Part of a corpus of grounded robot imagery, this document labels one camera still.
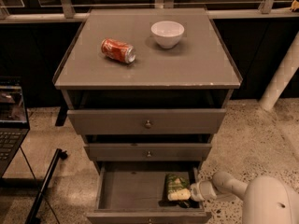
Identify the black stand bar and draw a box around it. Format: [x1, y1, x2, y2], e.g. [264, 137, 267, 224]
[25, 148, 67, 224]

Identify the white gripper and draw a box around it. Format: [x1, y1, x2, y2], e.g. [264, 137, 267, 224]
[167, 181, 217, 202]

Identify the white ceramic bowl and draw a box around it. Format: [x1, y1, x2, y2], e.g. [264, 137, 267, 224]
[150, 21, 185, 49]

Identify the black thin cable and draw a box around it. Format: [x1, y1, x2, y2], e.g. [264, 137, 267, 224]
[19, 147, 62, 224]

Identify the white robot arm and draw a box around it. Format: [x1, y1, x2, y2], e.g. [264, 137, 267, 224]
[165, 171, 299, 224]

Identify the grey open bottom drawer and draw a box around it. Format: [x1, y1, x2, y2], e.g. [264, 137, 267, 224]
[87, 161, 211, 224]

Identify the black laptop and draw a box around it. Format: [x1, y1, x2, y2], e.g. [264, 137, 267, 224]
[0, 77, 30, 177]

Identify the white diagonal pipe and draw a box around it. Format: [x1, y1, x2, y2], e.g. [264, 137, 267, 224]
[259, 32, 299, 111]

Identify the grey top drawer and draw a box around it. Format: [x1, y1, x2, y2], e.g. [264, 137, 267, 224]
[67, 109, 226, 134]

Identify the red soda can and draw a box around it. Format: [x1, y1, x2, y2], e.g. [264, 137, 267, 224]
[101, 38, 135, 64]

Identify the green jalapeno chip bag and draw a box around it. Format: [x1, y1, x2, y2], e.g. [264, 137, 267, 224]
[165, 174, 191, 208]

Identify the grey drawer cabinet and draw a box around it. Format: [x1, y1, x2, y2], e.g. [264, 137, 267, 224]
[51, 7, 243, 173]

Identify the grey middle drawer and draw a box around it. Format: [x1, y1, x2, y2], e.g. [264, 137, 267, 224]
[85, 143, 212, 161]

